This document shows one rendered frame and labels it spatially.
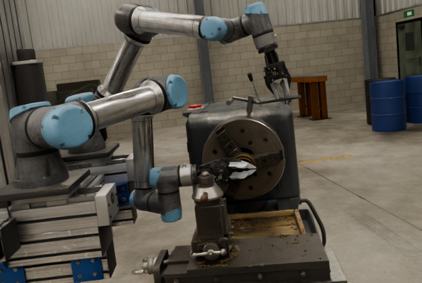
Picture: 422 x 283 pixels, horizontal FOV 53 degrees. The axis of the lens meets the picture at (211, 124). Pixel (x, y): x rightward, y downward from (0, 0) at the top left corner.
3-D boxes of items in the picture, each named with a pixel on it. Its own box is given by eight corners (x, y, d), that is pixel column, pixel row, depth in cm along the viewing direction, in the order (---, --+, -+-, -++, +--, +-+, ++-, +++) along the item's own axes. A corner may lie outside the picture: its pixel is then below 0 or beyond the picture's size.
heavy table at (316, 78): (289, 114, 1132) (286, 77, 1119) (304, 112, 1139) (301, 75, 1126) (313, 120, 974) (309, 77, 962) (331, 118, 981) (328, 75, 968)
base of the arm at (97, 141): (63, 155, 166) (59, 130, 165) (74, 149, 181) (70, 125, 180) (101, 151, 166) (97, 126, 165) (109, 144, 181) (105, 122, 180)
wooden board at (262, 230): (200, 226, 156) (199, 216, 155) (299, 219, 152) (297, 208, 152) (189, 264, 126) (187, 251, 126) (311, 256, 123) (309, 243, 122)
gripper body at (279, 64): (268, 84, 143) (257, 50, 142) (267, 83, 152) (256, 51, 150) (290, 77, 142) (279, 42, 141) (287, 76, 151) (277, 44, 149)
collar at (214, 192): (193, 192, 110) (192, 182, 110) (224, 190, 109) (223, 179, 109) (189, 202, 102) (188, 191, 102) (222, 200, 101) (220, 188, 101)
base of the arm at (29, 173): (5, 191, 117) (-1, 156, 116) (27, 177, 132) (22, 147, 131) (59, 185, 117) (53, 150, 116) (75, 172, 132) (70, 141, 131)
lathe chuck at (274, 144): (200, 187, 172) (208, 112, 168) (277, 197, 170) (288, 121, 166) (198, 194, 164) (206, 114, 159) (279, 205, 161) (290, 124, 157)
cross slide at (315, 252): (164, 259, 118) (162, 243, 117) (319, 248, 114) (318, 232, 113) (151, 290, 101) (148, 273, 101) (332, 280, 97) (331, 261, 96)
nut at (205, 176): (199, 183, 108) (197, 170, 107) (214, 182, 107) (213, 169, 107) (197, 187, 104) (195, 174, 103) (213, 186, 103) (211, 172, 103)
